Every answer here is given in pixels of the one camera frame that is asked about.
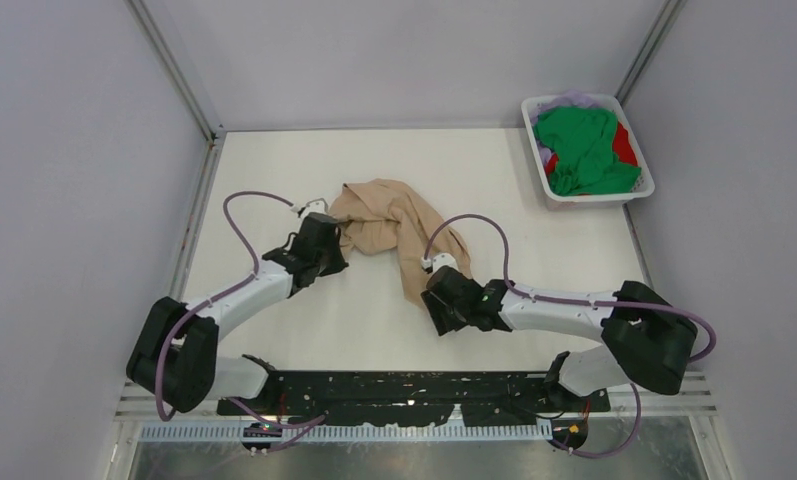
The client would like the lavender t shirt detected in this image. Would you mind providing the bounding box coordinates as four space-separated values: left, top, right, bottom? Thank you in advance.
531 90 601 167

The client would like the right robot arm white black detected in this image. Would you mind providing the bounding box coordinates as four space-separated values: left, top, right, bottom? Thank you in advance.
421 266 698 411

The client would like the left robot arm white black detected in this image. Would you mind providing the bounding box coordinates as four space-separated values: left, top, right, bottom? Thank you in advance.
126 212 347 414

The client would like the green t shirt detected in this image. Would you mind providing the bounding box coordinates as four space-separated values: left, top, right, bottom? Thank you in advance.
533 106 641 197

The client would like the white plastic basket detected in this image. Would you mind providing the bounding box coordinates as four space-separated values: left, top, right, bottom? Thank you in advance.
521 93 655 211

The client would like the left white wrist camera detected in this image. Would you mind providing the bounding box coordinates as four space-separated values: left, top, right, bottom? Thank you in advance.
290 198 328 218

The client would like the beige t shirt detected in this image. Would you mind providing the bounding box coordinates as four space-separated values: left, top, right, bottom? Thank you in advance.
328 179 472 308

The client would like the white slotted cable duct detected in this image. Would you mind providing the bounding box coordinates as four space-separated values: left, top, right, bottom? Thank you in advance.
138 419 552 443

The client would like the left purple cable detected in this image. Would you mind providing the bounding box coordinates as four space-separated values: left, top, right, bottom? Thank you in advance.
154 190 328 453

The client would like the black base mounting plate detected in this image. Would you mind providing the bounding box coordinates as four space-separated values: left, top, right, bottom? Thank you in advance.
216 371 610 427

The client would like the red t shirt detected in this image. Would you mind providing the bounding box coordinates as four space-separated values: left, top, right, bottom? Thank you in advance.
539 122 639 177

